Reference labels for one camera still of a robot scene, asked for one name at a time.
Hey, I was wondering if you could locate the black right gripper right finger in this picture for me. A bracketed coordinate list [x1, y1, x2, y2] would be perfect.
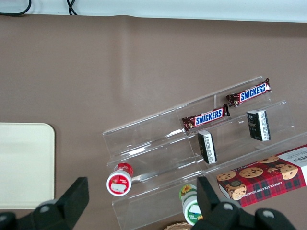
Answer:
[193, 176, 297, 230]

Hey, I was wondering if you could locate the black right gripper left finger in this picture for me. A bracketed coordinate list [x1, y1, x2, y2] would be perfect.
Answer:
[0, 176, 90, 230]

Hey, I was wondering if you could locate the oval wicker basket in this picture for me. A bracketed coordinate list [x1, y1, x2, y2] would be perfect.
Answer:
[164, 221, 193, 230]

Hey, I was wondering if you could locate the beige plastic tray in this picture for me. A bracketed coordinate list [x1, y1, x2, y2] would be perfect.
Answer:
[0, 122, 56, 210]

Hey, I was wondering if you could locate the green cap yoghurt bottle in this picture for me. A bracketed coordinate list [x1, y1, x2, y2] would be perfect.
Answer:
[179, 184, 205, 227]

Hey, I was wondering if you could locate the red cap yoghurt bottle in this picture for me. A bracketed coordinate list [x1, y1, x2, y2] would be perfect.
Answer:
[106, 162, 134, 197]

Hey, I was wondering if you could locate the red tartan cookie box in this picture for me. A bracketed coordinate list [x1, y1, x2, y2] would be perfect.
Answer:
[216, 144, 307, 208]

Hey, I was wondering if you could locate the small black box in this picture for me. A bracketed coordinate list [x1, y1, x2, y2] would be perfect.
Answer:
[246, 109, 272, 142]
[197, 130, 219, 165]

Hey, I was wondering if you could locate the clear acrylic tiered stand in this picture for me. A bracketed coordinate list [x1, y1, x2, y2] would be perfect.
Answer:
[101, 104, 205, 230]
[176, 76, 307, 185]

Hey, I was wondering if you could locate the Snickers chocolate bar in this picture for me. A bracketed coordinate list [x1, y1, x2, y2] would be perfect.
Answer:
[225, 77, 272, 108]
[181, 103, 231, 132]

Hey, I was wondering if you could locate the black cable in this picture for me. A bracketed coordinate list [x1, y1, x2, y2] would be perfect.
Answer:
[66, 0, 79, 16]
[0, 0, 32, 17]

